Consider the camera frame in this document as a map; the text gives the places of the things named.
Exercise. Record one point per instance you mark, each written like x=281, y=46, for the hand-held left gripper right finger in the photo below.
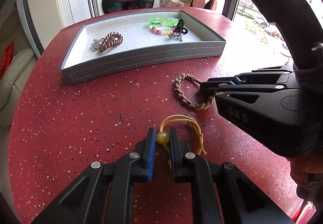
x=174, y=153

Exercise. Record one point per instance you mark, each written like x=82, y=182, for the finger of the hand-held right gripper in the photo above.
x=242, y=79
x=209, y=87

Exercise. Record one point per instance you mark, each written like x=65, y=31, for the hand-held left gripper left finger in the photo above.
x=149, y=153

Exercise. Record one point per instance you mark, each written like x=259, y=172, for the black hair claw clip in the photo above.
x=180, y=25

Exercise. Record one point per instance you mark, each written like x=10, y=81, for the green translucent bangle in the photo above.
x=164, y=21

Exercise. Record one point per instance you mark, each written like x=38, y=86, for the grey jewelry tray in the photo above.
x=141, y=37

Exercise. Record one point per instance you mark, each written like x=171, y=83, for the silver star hair clip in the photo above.
x=94, y=47

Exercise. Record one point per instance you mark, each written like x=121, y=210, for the person's right hand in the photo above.
x=307, y=178

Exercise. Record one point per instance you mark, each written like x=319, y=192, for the cream sofa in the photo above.
x=15, y=82

